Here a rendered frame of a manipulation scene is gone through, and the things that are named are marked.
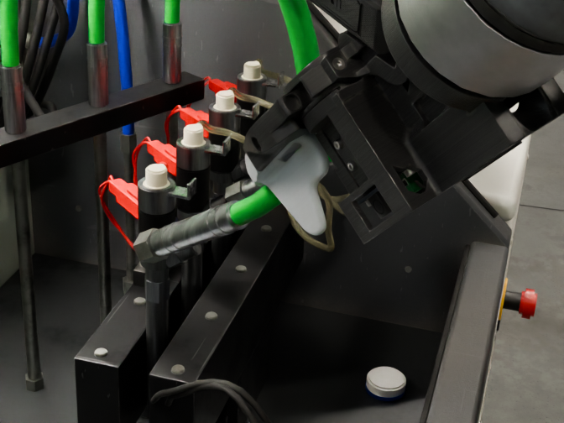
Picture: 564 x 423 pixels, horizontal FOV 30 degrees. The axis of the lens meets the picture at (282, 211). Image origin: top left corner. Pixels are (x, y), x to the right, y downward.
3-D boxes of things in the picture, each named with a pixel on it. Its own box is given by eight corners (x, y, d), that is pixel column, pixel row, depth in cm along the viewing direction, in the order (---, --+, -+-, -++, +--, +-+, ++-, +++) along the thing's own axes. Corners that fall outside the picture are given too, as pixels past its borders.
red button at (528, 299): (530, 335, 124) (537, 297, 122) (496, 328, 125) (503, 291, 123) (533, 311, 129) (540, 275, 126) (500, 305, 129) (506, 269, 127)
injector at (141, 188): (192, 426, 86) (195, 199, 76) (136, 413, 87) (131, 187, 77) (203, 405, 89) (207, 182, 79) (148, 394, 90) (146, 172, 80)
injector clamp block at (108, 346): (192, 530, 86) (195, 381, 79) (80, 503, 89) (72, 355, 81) (299, 314, 116) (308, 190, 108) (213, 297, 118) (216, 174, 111)
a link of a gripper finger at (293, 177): (266, 272, 58) (342, 215, 50) (210, 182, 59) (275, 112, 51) (307, 248, 60) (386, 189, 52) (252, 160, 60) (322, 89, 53)
